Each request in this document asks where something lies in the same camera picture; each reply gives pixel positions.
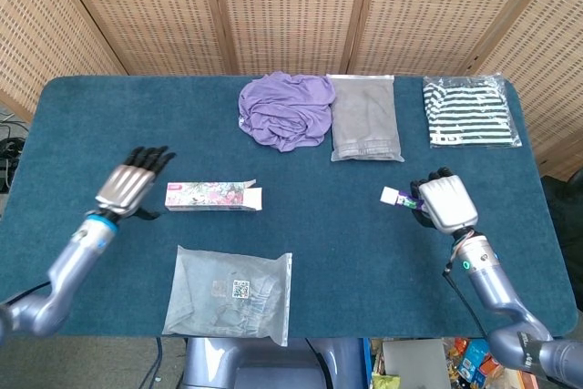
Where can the yellow-green snack packet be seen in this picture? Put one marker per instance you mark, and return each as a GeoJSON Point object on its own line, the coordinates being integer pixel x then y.
{"type": "Point", "coordinates": [385, 382]}

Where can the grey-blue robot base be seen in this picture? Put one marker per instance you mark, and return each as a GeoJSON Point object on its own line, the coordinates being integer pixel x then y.
{"type": "Point", "coordinates": [264, 366]}

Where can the floral toothpaste box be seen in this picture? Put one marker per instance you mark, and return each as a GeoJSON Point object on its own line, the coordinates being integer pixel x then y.
{"type": "Point", "coordinates": [205, 195]}

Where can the light blue garment in bag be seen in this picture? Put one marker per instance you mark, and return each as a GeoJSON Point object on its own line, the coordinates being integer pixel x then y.
{"type": "Point", "coordinates": [228, 293]}

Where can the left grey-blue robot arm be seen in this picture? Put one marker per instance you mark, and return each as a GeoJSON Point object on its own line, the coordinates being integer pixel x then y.
{"type": "Point", "coordinates": [68, 270]}

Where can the blue cookie snack package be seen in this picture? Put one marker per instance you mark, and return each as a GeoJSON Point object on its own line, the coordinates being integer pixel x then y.
{"type": "Point", "coordinates": [471, 359]}

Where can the orange snack packet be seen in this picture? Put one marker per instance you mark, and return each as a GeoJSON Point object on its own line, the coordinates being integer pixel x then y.
{"type": "Point", "coordinates": [489, 366]}

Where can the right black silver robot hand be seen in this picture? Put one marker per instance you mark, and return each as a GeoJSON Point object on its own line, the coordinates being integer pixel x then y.
{"type": "Point", "coordinates": [448, 202]}

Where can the grey garment in clear bag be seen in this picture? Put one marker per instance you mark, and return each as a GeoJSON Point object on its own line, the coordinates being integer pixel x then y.
{"type": "Point", "coordinates": [364, 120]}

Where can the crumpled purple cloth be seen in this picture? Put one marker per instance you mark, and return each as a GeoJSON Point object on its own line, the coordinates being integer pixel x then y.
{"type": "Point", "coordinates": [287, 111]}

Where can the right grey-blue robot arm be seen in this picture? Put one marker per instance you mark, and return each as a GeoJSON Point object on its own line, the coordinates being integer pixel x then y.
{"type": "Point", "coordinates": [496, 289]}

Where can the woven bamboo folding screen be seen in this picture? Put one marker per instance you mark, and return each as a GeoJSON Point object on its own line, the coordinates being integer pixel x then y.
{"type": "Point", "coordinates": [291, 11]}

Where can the striped garment in clear bag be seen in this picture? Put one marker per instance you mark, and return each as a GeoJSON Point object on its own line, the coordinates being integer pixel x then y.
{"type": "Point", "coordinates": [469, 111]}

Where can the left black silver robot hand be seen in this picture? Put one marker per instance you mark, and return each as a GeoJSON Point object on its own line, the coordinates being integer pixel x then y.
{"type": "Point", "coordinates": [125, 186]}

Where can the purple toothpaste tube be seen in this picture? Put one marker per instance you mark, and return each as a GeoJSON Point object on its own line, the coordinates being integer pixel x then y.
{"type": "Point", "coordinates": [395, 197]}

